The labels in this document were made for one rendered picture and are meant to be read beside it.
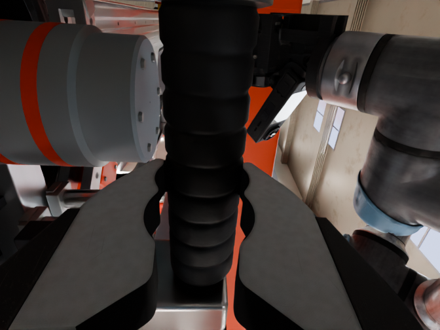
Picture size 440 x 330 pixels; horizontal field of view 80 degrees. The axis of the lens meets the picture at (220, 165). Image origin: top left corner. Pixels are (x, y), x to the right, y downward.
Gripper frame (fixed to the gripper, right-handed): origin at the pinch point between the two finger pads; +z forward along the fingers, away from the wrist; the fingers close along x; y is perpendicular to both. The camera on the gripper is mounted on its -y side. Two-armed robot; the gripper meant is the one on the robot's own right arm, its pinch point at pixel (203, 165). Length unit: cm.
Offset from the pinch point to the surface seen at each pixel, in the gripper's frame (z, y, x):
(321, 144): 704, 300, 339
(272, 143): 60, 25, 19
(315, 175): 704, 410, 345
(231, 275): 60, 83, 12
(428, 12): 481, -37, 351
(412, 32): 503, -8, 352
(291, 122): 1067, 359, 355
